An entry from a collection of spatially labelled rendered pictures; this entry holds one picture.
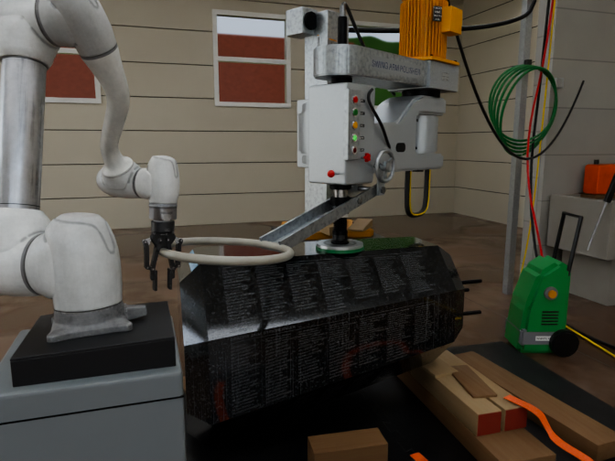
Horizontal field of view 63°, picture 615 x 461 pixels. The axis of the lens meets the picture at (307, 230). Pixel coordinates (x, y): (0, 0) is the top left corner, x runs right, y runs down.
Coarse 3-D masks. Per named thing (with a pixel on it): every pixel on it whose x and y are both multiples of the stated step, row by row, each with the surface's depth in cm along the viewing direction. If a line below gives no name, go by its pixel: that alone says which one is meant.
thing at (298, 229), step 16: (352, 192) 239; (368, 192) 230; (384, 192) 233; (320, 208) 224; (336, 208) 215; (352, 208) 223; (288, 224) 210; (304, 224) 216; (320, 224) 208; (272, 240) 204; (288, 240) 195
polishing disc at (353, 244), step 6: (324, 240) 235; (330, 240) 235; (348, 240) 235; (354, 240) 235; (318, 246) 224; (324, 246) 221; (330, 246) 220; (336, 246) 220; (342, 246) 220; (348, 246) 220; (354, 246) 220; (360, 246) 222
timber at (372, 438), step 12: (348, 432) 205; (360, 432) 205; (372, 432) 205; (312, 444) 197; (324, 444) 197; (336, 444) 197; (348, 444) 197; (360, 444) 197; (372, 444) 197; (384, 444) 197; (312, 456) 194; (324, 456) 192; (336, 456) 193; (348, 456) 194; (360, 456) 195; (372, 456) 196; (384, 456) 198
